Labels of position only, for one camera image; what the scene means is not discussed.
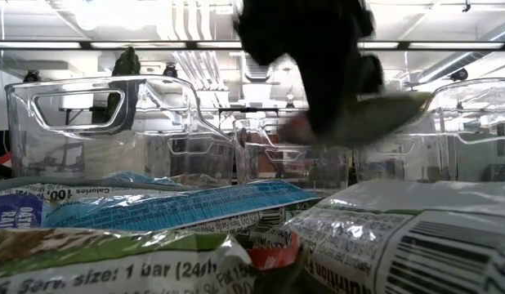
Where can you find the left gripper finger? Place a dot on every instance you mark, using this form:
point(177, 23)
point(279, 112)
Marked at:
point(330, 90)

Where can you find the red green granola bar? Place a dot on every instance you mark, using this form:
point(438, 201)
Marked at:
point(379, 118)
point(93, 265)

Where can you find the white-backed green-edged granola bar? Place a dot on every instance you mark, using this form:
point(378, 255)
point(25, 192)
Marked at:
point(399, 245)

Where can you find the clear plastic bin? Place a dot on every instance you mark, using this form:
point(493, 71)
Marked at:
point(461, 134)
point(175, 134)
point(293, 163)

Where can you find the black ceiling spotlight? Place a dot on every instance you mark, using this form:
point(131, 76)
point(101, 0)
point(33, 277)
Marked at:
point(32, 76)
point(170, 70)
point(458, 74)

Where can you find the horizontal light bar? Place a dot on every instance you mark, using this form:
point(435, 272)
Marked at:
point(36, 45)

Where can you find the grey ceiling duct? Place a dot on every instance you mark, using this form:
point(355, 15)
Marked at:
point(473, 57)

